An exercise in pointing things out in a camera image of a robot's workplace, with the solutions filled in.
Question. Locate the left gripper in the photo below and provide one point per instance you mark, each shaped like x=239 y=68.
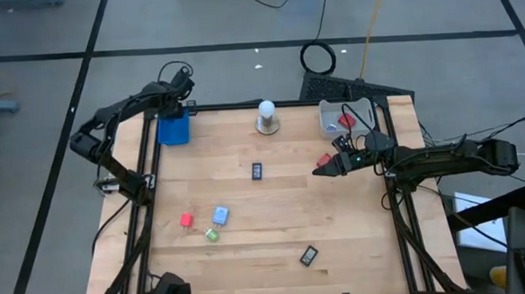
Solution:
x=176 y=95

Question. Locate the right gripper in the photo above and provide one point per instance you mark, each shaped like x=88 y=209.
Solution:
x=355 y=162

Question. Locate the red cube wall charger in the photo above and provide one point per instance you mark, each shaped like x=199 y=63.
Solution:
x=322 y=160
x=346 y=121

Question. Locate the black framed small display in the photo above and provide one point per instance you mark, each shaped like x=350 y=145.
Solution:
x=309 y=255

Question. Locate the light blue wall charger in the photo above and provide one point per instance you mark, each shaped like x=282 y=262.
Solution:
x=220 y=216

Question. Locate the small red wall charger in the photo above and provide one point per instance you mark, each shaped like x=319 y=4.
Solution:
x=186 y=220

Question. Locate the green white wall charger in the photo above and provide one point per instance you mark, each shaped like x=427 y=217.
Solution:
x=212 y=235

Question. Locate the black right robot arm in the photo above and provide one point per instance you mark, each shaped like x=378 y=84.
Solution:
x=443 y=160

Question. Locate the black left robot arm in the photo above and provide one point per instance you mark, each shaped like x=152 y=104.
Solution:
x=115 y=172

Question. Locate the blue plastic bin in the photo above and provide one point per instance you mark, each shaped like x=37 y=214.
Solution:
x=174 y=131

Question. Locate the light grey plastic bin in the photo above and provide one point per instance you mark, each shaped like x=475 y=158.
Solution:
x=326 y=110

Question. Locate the black perforated panel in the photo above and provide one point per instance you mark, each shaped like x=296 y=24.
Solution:
x=331 y=87

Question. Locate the white bulb lamp brass stand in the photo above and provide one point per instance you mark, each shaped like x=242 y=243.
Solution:
x=267 y=108

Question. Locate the white paper sheet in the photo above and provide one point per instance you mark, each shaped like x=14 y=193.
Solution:
x=474 y=239

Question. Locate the black diagonal beam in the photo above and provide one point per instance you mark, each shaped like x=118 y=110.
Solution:
x=486 y=209

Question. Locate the yellow object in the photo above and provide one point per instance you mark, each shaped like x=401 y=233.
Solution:
x=499 y=276

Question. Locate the black aluminium table frame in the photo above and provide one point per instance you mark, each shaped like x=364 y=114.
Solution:
x=381 y=101

